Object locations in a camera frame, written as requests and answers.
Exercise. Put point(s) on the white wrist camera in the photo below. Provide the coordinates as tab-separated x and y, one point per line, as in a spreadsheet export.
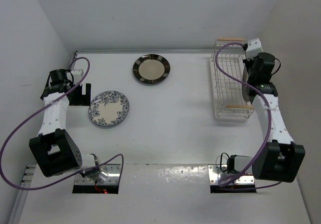
254	47
77	74

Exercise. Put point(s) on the blue floral white plate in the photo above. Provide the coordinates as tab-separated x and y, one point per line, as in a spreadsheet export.
109	108

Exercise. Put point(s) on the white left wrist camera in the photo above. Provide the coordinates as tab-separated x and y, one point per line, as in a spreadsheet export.
77	74

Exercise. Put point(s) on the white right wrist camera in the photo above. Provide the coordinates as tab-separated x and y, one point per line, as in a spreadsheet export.
254	47

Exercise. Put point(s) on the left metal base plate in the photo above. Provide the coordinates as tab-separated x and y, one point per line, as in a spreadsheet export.
105	175

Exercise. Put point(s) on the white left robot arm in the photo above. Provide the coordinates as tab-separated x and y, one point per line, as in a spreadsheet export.
53	148

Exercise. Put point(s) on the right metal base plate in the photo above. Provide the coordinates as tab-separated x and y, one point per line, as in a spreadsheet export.
215	174

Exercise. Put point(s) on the white wire dish rack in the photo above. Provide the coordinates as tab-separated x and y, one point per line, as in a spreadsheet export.
229	104

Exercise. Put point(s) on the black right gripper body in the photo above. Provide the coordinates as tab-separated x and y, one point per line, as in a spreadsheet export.
249	64

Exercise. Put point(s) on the brown striped beige plate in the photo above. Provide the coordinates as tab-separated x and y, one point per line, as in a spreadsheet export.
151	69

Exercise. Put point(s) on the metal base plate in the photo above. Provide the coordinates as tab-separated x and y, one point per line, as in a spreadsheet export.
105	175
215	174

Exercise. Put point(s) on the grey rimmed beige plate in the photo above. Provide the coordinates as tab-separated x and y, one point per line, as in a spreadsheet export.
244	87

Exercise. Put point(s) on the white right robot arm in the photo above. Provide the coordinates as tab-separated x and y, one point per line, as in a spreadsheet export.
280	158

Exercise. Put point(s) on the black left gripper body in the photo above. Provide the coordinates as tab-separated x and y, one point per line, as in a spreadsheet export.
77	99

